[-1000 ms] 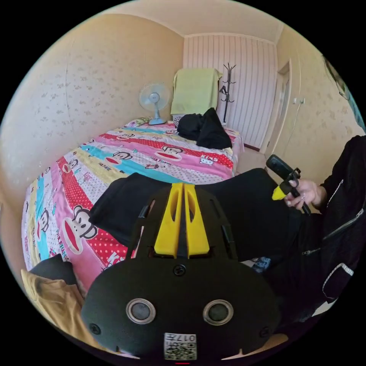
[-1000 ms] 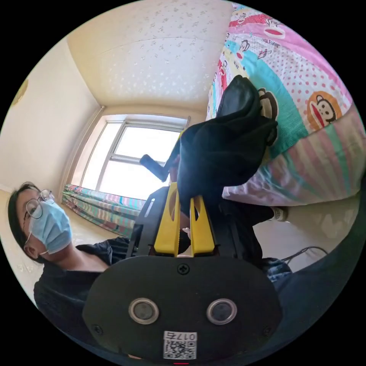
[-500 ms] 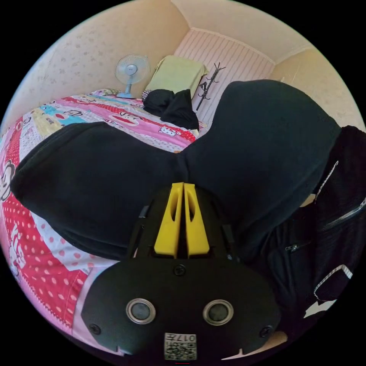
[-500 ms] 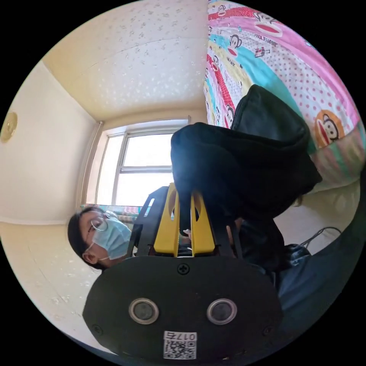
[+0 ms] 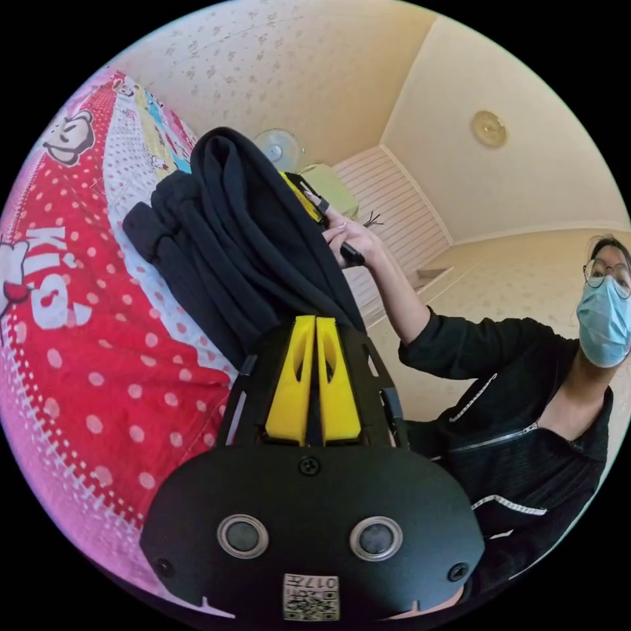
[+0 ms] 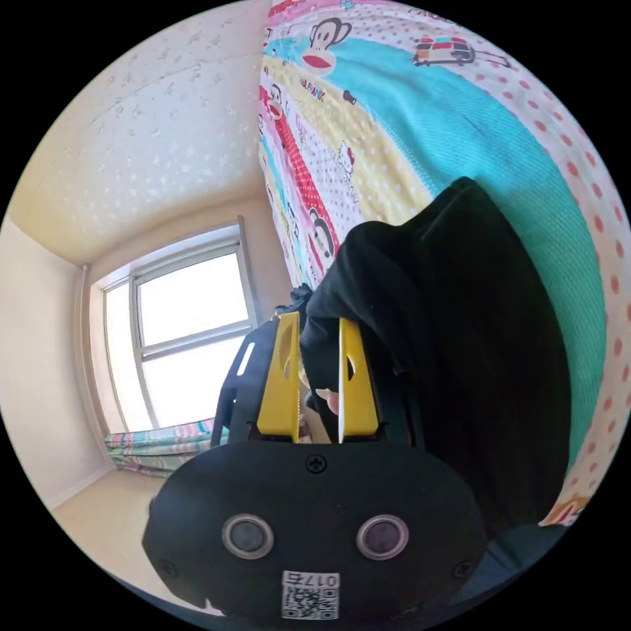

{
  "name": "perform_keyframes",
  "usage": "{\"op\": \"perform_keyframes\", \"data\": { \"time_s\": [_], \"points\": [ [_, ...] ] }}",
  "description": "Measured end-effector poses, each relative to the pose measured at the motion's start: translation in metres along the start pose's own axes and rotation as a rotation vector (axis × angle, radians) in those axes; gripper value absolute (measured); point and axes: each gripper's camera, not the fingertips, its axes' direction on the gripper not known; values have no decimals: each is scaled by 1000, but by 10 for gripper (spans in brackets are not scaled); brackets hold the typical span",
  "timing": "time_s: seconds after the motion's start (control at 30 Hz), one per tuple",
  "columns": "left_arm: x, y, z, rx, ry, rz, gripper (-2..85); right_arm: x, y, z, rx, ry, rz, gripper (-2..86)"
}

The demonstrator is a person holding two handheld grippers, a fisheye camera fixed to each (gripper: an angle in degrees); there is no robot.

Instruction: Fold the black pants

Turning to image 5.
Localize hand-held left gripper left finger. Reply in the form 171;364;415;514
264;316;315;446

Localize person's body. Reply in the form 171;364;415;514
397;234;631;608

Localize round ceiling lamp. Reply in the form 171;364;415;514
471;110;509;149

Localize white standing fan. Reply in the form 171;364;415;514
254;128;306;172

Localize person's right hand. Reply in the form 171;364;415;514
303;192;391;271

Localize black pants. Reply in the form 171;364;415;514
122;126;369;369

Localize bed with red dotted sheet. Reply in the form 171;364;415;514
0;68;243;592

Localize person's right forearm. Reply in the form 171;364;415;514
362;246;434;346

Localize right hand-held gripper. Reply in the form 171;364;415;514
279;170;367;269

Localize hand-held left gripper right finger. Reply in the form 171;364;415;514
315;317;361;446

